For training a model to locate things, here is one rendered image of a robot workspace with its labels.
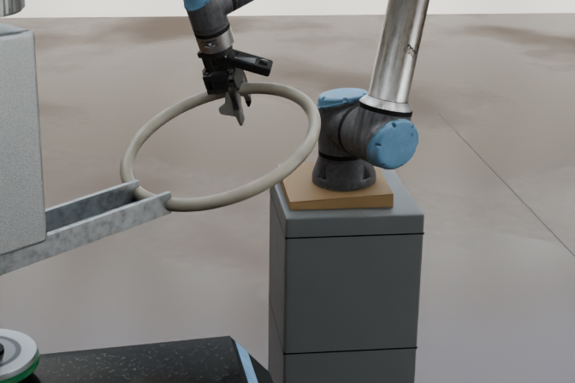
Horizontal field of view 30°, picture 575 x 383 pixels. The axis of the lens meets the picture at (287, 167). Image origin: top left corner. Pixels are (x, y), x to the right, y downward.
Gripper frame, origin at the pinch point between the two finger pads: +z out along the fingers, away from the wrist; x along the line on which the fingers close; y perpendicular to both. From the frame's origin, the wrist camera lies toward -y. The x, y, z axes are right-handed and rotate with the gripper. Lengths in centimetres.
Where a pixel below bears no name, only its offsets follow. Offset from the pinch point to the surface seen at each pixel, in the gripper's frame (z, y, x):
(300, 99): -8.4, -18.3, 10.1
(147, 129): -7.9, 20.2, 15.5
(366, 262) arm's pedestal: 59, -18, -7
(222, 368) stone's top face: 15, -7, 74
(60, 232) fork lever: -19, 19, 68
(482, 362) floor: 157, -35, -59
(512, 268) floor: 188, -40, -144
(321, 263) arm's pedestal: 55, -6, -3
